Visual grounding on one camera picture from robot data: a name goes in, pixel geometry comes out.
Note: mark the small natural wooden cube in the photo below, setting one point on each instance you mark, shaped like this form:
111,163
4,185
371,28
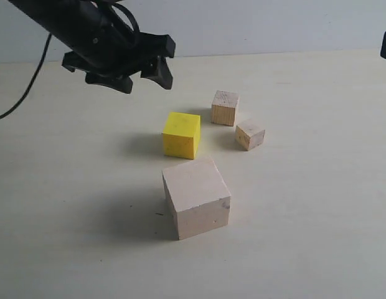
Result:
249,134

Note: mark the yellow cube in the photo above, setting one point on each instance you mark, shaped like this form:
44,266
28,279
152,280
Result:
181,135

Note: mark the medium natural wooden cube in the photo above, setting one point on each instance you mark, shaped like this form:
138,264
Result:
224,108

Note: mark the large pale wooden cube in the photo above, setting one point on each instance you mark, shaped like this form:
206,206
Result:
198,197

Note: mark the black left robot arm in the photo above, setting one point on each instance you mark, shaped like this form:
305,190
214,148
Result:
52,15

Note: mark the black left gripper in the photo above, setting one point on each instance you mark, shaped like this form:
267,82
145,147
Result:
110,52

